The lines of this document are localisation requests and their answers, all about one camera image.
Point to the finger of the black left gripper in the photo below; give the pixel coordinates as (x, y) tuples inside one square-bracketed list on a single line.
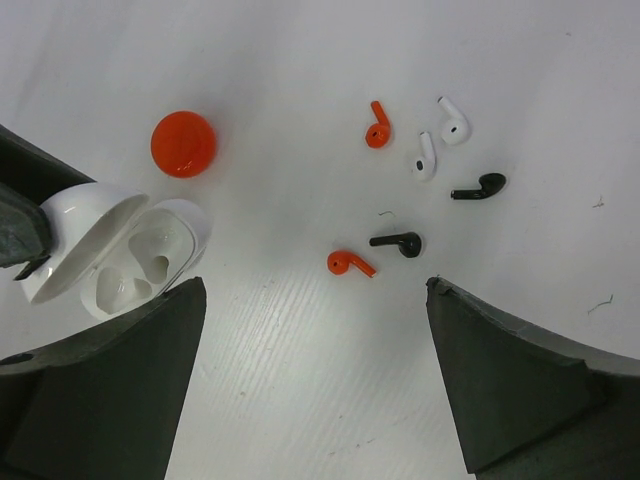
[(29, 176)]

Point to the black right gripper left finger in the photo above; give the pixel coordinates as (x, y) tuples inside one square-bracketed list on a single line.
[(104, 403)]

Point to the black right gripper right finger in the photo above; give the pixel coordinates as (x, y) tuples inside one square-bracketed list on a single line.
[(528, 403)]

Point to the white earbud charging case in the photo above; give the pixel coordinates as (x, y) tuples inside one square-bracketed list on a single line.
[(122, 251)]

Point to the white earbud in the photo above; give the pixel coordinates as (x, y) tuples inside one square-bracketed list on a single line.
[(425, 165), (456, 129)]

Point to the orange earbud charging case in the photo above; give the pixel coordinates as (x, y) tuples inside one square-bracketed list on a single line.
[(183, 144)]

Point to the black earbud lower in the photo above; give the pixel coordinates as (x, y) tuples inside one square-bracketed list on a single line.
[(409, 243)]

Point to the black earbud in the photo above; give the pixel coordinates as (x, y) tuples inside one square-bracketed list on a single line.
[(490, 184), (409, 243)]

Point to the black earbud upper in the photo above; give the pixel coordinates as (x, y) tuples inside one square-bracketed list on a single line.
[(490, 184)]

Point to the orange earbud lower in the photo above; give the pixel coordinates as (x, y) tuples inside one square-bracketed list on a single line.
[(339, 263)]

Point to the orange earbud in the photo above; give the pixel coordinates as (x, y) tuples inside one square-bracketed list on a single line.
[(379, 133), (339, 263)]

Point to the orange earbud upper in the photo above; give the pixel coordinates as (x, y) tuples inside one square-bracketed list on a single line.
[(379, 133)]

